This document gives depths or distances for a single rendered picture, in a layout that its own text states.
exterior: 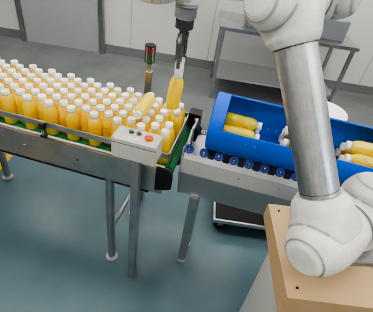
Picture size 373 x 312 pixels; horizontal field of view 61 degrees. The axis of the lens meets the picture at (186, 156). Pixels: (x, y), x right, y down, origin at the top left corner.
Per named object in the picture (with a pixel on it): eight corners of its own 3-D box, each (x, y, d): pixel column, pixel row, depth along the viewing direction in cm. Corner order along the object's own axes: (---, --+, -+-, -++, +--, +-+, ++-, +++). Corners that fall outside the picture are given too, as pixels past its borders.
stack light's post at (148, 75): (142, 201, 253) (151, 73, 185) (138, 200, 253) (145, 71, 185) (144, 198, 256) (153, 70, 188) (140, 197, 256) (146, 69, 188)
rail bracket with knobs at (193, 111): (197, 132, 179) (200, 117, 172) (185, 129, 179) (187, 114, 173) (200, 124, 186) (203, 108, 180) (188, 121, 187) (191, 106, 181)
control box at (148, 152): (154, 167, 135) (156, 148, 129) (111, 155, 137) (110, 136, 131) (161, 153, 143) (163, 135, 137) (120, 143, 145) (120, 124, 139)
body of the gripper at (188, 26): (192, 22, 122) (188, 46, 128) (196, 17, 129) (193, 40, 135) (173, 18, 123) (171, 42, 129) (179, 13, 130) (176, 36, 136)
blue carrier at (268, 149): (390, 208, 141) (427, 156, 124) (201, 158, 150) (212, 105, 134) (373, 171, 164) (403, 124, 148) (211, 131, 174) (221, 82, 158)
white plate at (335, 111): (292, 100, 195) (292, 102, 196) (324, 124, 176) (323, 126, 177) (325, 96, 206) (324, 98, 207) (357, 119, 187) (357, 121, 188)
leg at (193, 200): (184, 264, 213) (198, 200, 175) (175, 262, 214) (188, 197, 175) (186, 257, 218) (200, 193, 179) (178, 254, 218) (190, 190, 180)
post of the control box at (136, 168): (133, 279, 200) (139, 158, 138) (127, 277, 201) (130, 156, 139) (135, 273, 203) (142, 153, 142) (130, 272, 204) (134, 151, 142)
